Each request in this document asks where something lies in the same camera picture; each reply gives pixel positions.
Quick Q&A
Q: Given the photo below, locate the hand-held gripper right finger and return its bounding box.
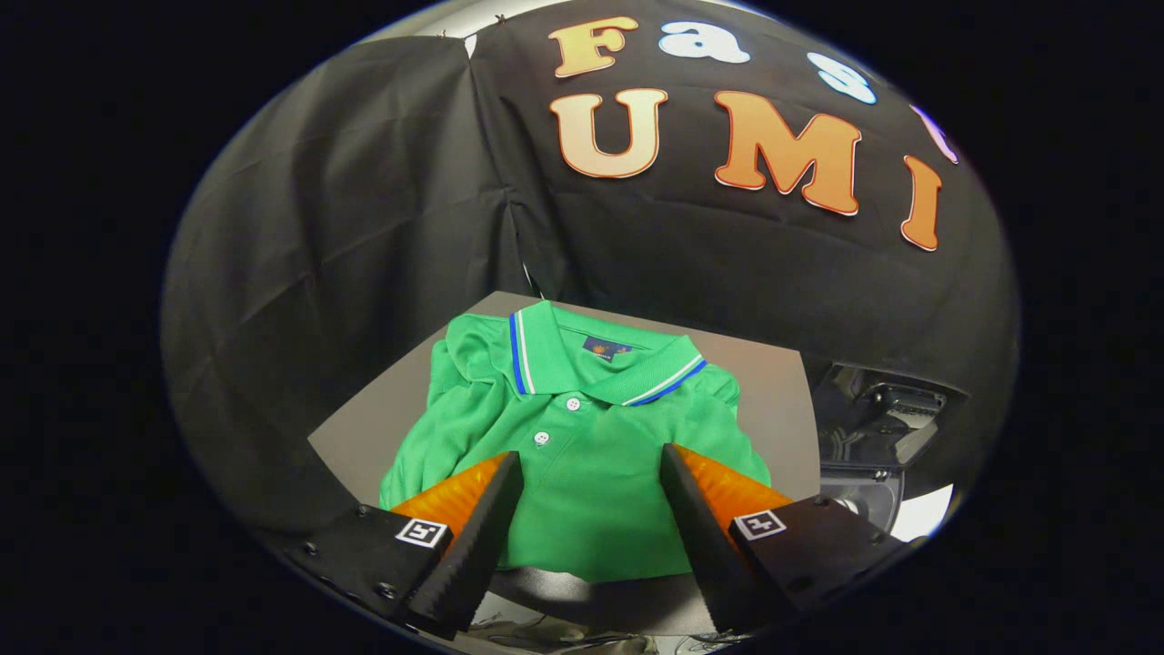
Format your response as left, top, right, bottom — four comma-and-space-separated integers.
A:
658, 443, 910, 635

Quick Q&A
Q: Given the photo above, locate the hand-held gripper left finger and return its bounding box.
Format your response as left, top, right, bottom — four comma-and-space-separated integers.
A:
286, 450, 526, 640

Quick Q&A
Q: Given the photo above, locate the green polo shirt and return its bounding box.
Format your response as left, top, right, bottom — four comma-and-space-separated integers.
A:
379, 300, 772, 583

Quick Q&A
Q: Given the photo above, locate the dark glass washing machine lid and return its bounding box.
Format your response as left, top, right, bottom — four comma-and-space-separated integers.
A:
808, 362, 967, 474

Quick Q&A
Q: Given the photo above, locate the grey side table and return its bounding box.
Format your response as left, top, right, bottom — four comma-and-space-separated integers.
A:
307, 291, 824, 638

